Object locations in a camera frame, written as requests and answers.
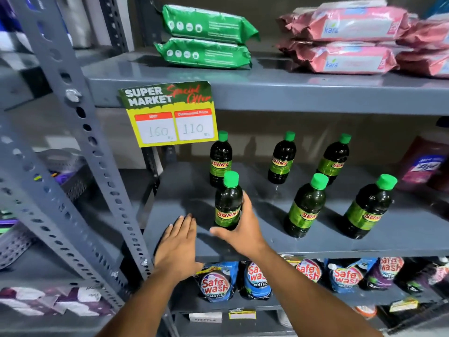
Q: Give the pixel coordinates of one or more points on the person's left hand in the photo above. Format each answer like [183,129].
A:
[177,249]

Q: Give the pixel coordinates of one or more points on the person's right hand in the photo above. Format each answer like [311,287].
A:
[245,238]

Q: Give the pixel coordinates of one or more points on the grey metal shelf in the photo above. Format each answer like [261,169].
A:
[266,214]

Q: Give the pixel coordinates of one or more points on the dark green bottle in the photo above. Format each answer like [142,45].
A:
[366,210]
[226,203]
[305,210]

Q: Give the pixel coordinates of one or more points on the row of green bottles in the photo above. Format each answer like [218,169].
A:
[220,157]

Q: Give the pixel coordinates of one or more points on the person's left forearm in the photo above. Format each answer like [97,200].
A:
[140,312]

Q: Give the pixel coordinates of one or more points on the person's right forearm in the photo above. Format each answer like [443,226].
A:
[308,298]

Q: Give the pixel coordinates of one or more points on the tall blue cleaner bottle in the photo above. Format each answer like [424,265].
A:
[438,6]

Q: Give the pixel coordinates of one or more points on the row of detergent refill pouches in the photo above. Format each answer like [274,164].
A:
[214,284]

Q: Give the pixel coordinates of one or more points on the grey slotted metal rack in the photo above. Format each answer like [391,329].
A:
[98,221]

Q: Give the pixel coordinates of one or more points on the pile of purple white packets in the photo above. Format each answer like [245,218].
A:
[52,300]

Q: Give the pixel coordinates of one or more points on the bunch of colourful small items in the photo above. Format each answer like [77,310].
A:
[60,178]

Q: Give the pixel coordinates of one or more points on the orange white round pack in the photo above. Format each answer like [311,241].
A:
[365,311]

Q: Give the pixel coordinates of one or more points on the yellow green price sign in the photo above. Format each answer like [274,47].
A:
[158,98]

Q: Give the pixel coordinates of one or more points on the grey plastic basket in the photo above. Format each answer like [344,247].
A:
[14,245]

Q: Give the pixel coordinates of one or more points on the green wipes packet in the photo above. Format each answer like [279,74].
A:
[203,54]
[207,24]

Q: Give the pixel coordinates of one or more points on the stack of pink wipe packets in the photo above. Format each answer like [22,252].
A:
[350,24]

